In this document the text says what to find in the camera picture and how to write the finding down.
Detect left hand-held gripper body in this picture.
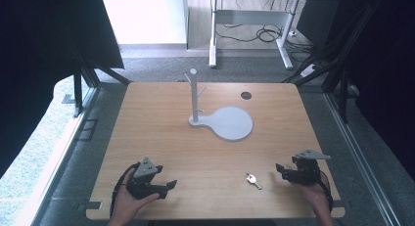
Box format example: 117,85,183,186
125,157,164,201

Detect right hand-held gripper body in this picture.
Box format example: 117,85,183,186
291,149,332,185

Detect person's right hand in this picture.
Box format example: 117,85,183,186
297,180,333,218

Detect person's left hand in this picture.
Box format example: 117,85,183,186
112,167,161,223

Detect small silver key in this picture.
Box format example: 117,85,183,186
246,172,263,191

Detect white key stand with pegs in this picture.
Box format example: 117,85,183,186
183,68,254,143

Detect white power strip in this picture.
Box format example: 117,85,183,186
300,63,319,78

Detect black curtain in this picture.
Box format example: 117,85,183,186
295,0,415,173
0,0,125,179

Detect white cabinet panel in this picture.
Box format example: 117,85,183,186
101,0,190,46

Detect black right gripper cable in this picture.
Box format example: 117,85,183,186
317,168,335,212

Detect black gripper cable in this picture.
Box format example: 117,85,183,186
317,168,335,212
109,162,141,219

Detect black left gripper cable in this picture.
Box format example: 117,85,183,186
109,162,141,219

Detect aluminium floor rail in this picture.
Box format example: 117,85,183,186
13,87,101,226
323,91,401,226

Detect black metal frame strut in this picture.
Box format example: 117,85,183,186
71,46,133,118
282,0,390,124

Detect black floor cables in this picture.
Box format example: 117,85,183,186
214,0,314,55

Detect white desk frame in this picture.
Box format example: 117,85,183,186
208,0,300,70

